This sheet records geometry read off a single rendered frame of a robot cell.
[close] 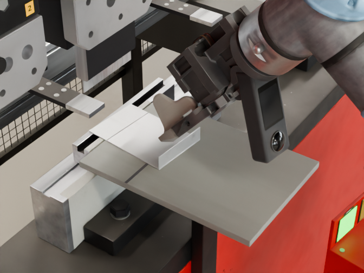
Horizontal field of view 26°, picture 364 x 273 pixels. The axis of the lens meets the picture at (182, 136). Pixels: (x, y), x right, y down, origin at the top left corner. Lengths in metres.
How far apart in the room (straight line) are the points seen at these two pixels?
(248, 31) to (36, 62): 0.23
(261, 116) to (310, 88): 0.54
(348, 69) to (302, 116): 0.58
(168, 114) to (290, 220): 0.57
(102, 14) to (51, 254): 0.35
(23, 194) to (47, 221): 1.46
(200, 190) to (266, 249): 0.45
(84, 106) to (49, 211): 0.17
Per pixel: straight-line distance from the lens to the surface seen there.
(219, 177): 1.02
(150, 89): 1.18
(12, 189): 2.57
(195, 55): 0.90
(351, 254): 1.25
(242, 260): 1.34
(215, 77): 0.90
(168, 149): 1.06
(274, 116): 0.91
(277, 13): 0.80
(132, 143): 1.07
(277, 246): 1.47
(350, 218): 1.25
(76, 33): 0.91
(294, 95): 1.40
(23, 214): 2.48
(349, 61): 0.78
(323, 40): 0.78
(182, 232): 1.12
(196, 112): 0.92
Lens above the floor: 1.66
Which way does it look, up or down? 37 degrees down
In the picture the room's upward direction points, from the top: straight up
